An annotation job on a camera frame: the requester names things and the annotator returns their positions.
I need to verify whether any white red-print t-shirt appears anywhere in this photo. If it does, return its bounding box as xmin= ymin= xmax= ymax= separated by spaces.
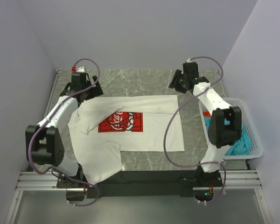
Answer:
xmin=68 ymin=95 xmax=184 ymax=184

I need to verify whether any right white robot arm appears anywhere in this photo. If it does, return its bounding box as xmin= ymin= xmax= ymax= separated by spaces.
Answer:
xmin=168 ymin=59 xmax=242 ymax=186

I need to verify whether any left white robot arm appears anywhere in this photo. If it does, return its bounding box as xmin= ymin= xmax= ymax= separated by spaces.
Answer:
xmin=25 ymin=68 xmax=103 ymax=188

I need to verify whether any orange t-shirt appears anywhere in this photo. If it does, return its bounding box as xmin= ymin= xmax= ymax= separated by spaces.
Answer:
xmin=203 ymin=111 xmax=211 ymax=117

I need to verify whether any white plastic laundry basket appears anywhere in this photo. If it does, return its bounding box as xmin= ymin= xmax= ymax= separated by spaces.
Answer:
xmin=198 ymin=98 xmax=263 ymax=162

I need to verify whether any blue t-shirt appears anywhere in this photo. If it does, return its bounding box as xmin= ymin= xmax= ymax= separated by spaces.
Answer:
xmin=203 ymin=117 xmax=252 ymax=156

